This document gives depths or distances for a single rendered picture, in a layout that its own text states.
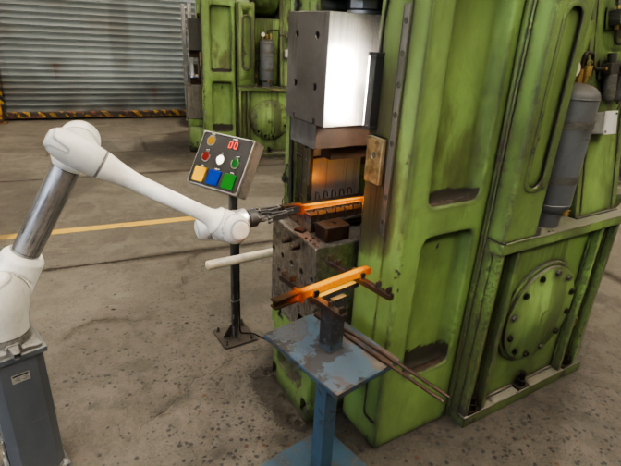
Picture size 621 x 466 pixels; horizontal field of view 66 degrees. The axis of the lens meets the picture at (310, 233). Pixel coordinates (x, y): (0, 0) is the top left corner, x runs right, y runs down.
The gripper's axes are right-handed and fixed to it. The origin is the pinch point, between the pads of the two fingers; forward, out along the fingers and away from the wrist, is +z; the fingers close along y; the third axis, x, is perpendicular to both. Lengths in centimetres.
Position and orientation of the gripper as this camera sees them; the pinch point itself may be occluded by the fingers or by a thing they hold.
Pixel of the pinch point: (291, 209)
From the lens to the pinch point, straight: 200.9
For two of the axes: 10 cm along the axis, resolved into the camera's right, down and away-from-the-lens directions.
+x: 0.0, -9.1, -4.2
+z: 8.6, -2.1, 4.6
